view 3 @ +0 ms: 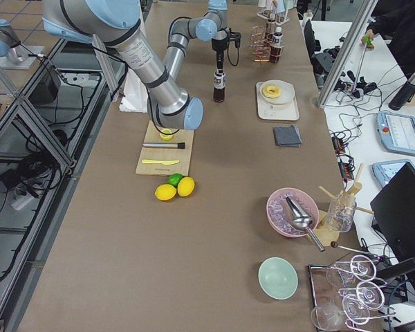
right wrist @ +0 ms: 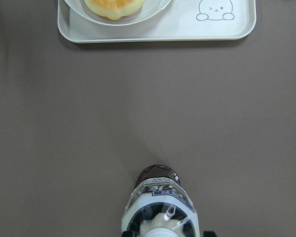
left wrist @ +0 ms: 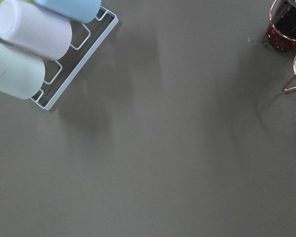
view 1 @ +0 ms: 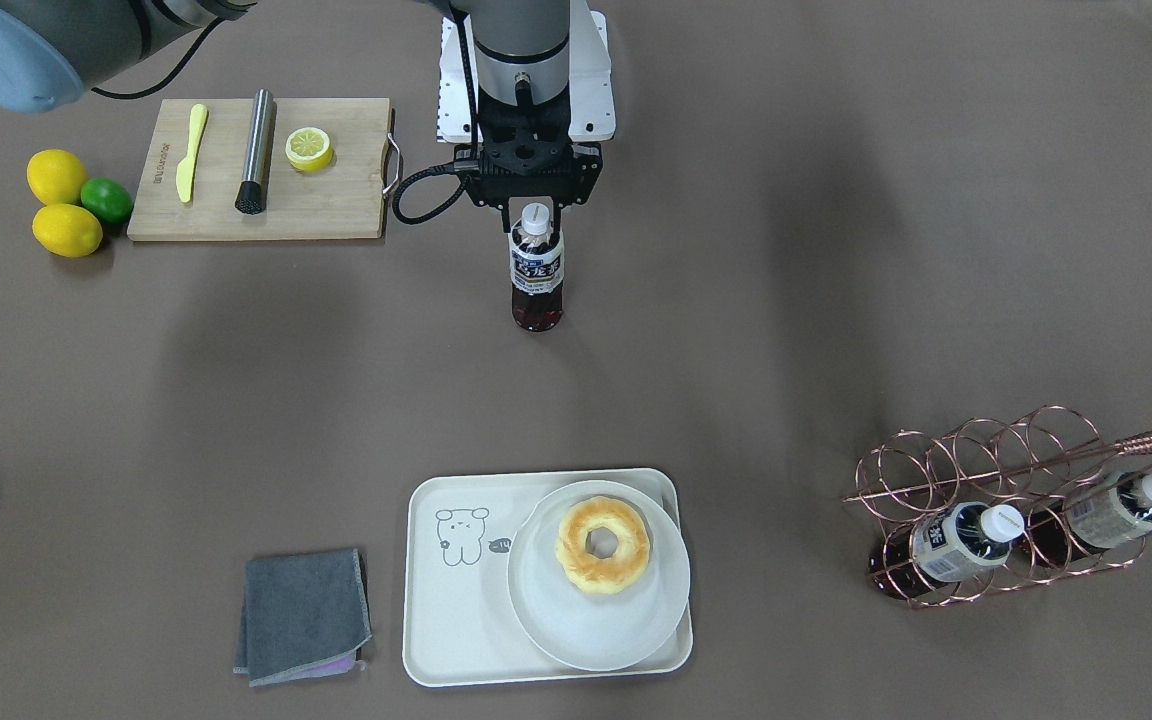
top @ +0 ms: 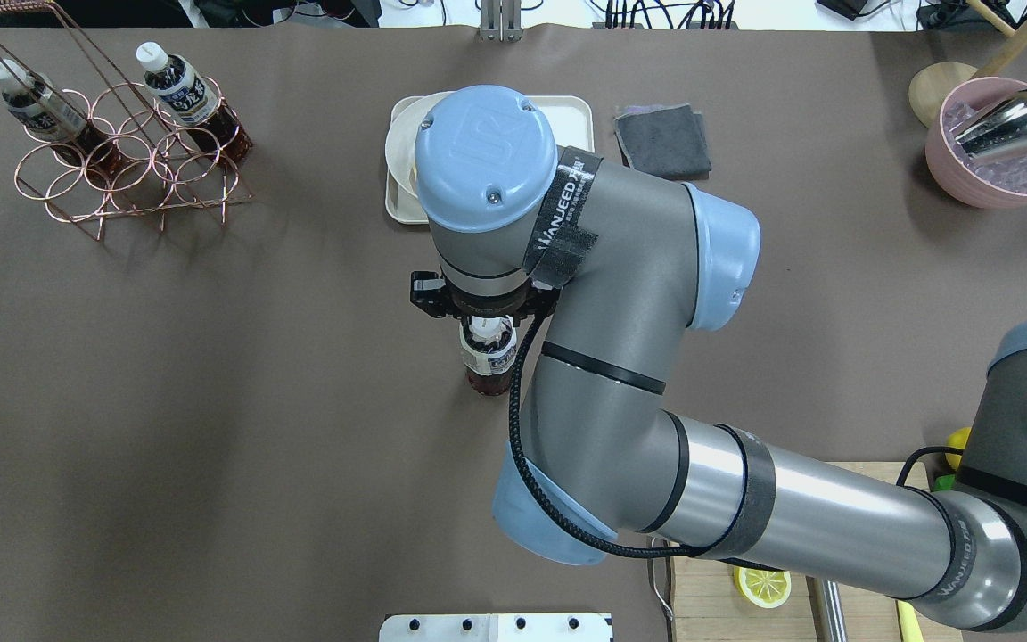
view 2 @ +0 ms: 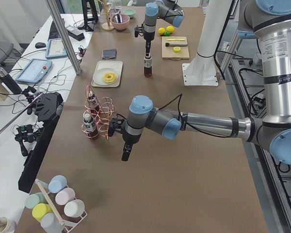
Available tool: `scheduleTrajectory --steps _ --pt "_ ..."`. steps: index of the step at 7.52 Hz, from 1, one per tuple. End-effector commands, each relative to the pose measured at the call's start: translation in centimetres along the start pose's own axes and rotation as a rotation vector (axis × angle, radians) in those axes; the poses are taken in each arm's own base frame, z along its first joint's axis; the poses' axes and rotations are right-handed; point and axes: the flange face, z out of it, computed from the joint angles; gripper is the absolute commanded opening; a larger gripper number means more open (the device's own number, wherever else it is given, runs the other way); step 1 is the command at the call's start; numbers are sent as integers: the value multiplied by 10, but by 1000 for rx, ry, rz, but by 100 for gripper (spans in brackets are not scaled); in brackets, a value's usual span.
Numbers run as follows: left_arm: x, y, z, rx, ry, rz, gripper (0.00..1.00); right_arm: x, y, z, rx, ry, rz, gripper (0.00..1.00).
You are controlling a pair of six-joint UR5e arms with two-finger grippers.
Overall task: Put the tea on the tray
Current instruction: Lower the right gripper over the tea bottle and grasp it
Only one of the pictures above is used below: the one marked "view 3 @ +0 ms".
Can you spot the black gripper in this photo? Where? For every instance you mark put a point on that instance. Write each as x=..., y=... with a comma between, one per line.
x=217, y=47

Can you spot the tea bottle front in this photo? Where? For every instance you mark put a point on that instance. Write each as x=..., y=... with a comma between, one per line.
x=219, y=88

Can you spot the tea bottle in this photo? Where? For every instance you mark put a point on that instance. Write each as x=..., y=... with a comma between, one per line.
x=276, y=45
x=270, y=26
x=219, y=88

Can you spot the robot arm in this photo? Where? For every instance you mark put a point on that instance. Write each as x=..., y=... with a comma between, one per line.
x=211, y=27
x=117, y=24

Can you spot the tea bottle back left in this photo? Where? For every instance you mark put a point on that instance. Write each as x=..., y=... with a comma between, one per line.
x=270, y=26

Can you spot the tea bottle back right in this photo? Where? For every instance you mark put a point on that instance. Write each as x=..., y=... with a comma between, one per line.
x=276, y=45

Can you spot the white bunny tray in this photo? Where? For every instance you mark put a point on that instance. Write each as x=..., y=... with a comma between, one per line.
x=269, y=111

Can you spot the metal glass tray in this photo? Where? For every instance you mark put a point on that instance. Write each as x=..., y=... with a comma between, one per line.
x=347, y=295

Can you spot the glazed donut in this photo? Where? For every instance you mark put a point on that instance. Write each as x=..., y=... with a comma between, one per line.
x=271, y=91

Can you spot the white plate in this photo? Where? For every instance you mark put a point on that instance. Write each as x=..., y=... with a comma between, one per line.
x=287, y=90

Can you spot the half lemon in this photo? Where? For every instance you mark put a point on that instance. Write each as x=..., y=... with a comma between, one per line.
x=166, y=134

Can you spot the grey folded cloth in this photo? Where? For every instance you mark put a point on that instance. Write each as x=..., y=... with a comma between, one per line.
x=287, y=136

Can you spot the wooden cutting board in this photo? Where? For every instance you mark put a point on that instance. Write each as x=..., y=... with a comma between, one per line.
x=183, y=156

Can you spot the yellow plastic knife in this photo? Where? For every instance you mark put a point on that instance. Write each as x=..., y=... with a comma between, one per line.
x=159, y=162

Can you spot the green lime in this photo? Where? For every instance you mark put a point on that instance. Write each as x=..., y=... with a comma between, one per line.
x=175, y=179

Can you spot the yellow lemon upper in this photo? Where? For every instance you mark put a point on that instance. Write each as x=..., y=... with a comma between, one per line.
x=185, y=186

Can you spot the yellow lemon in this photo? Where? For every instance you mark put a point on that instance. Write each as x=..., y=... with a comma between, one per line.
x=185, y=186
x=165, y=192

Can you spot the yellow lemon lower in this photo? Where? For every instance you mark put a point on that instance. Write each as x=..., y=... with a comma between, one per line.
x=165, y=192

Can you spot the pink ice bowl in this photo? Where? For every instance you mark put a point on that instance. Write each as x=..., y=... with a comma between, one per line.
x=277, y=216

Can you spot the metal ice scoop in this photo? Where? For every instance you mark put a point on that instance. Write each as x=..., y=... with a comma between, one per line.
x=301, y=220

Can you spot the black thermos bottle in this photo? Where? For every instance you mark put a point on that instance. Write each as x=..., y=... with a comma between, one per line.
x=404, y=95

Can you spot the blue teach pendant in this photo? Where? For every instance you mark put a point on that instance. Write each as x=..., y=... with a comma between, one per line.
x=396, y=132
x=384, y=171

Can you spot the wooden glass stand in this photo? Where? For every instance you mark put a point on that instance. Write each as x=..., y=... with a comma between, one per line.
x=326, y=235

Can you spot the clear glass mug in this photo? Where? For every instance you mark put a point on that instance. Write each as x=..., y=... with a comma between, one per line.
x=340, y=214

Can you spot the mint green bowl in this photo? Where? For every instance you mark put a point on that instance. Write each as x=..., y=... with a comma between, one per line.
x=277, y=278

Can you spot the black monitor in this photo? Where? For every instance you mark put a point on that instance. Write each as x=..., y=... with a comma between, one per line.
x=394, y=212

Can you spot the copper wire bottle rack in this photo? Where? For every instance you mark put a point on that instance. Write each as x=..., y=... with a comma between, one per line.
x=260, y=51

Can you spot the aluminium frame post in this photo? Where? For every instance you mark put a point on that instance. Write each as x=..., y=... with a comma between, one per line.
x=355, y=32

